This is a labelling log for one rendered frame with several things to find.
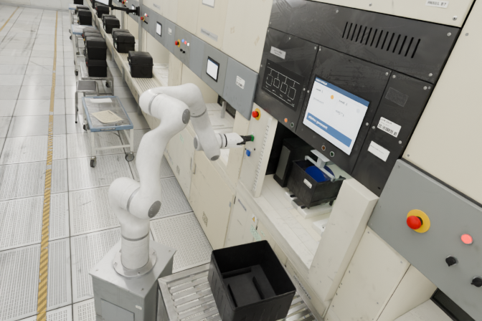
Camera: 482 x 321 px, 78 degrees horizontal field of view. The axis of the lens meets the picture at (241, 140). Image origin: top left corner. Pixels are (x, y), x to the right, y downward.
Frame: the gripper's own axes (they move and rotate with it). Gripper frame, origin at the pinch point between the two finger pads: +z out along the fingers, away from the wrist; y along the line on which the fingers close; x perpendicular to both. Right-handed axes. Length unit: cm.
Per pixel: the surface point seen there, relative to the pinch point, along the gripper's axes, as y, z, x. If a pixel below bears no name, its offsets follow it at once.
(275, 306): 76, -23, -33
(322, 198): 39, 31, -21
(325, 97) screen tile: 45, 3, 42
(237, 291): 59, -29, -43
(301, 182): 28.0, 22.7, -15.2
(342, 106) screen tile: 55, 3, 42
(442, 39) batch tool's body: 79, 3, 72
